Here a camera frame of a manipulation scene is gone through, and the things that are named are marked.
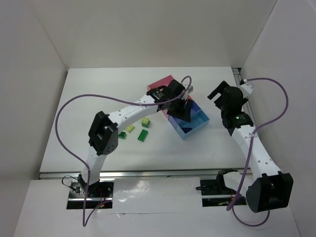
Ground dark blue lego plate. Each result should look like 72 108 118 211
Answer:
181 127 192 133

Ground green and yellow lego stack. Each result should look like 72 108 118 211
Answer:
141 117 151 128

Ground green narrow lego brick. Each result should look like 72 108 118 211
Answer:
137 129 149 142

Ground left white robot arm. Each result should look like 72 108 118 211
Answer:
78 79 193 196

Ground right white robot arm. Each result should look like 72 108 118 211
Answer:
208 80 293 213

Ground large pink container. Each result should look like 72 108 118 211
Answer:
146 75 174 95

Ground dark blue container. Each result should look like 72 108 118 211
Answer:
168 102 203 129

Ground light blue container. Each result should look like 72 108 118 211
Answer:
175 110 209 140

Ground small pink container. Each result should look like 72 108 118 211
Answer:
161 110 169 119

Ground yellow lego brick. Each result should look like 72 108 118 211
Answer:
125 124 135 133

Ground green small lego upside down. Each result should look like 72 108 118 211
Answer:
118 132 126 139

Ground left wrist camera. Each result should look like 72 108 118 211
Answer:
185 85 194 94

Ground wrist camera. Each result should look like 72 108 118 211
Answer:
239 79 253 97
185 85 194 94

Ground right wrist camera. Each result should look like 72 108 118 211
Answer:
239 79 253 97

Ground aluminium side rail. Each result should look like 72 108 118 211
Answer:
232 67 272 175

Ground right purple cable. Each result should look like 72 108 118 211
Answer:
226 77 289 227

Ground purple cable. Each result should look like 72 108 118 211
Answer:
226 77 289 227
55 75 193 227

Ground aluminium front rail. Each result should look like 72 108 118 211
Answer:
39 168 252 179

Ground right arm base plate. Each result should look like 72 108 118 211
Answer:
196 179 236 207

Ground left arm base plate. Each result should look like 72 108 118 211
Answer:
66 180 114 210

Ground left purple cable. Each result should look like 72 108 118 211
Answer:
55 75 193 227

